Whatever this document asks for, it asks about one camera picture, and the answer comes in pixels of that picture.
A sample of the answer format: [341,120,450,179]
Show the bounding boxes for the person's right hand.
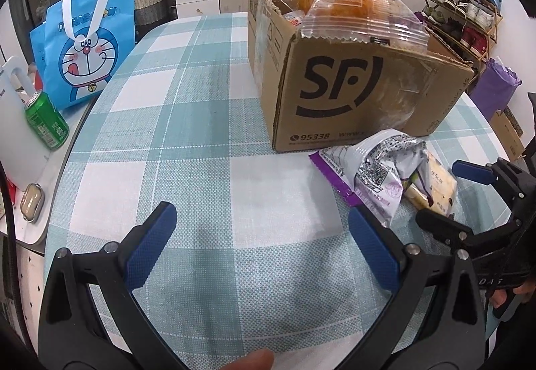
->
[489,273,536,309]

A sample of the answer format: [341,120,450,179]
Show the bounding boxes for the metal shoe rack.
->
[421,0,503,61]

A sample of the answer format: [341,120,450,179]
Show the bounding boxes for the beige earbuds case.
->
[19,183,45,223]

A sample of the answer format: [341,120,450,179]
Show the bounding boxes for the blue cartoon tote bag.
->
[29,0,137,111]

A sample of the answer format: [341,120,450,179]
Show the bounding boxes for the small cardboard box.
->
[490,106,526,161]

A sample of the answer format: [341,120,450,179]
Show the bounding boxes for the checked teal tablecloth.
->
[42,12,509,358]

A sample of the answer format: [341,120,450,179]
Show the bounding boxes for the brown cardboard box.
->
[247,0,476,153]

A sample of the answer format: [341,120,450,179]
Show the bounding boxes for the wicker basket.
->
[134,0,168,27]

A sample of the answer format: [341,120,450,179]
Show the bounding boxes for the cream snack packet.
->
[402,150,458,215]

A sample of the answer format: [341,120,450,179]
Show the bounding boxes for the rows of shoes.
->
[423,0,502,56]

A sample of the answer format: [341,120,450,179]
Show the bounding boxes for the black cable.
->
[0,167,19,320]

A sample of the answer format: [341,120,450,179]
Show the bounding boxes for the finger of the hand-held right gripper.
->
[416,208,518,259]
[452,158,532,203]

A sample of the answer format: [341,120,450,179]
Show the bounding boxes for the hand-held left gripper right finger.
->
[347,206,488,370]

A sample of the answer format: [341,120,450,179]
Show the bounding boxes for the silver purple snack bag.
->
[309,129,428,228]

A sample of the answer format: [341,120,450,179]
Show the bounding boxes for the green drink can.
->
[24,90,70,151]

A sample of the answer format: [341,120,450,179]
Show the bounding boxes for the person's left hand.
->
[218,349,275,370]

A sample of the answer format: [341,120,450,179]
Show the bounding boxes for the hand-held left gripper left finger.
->
[38,201,191,370]

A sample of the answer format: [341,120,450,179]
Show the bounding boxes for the white electric kettle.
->
[0,57,49,186]

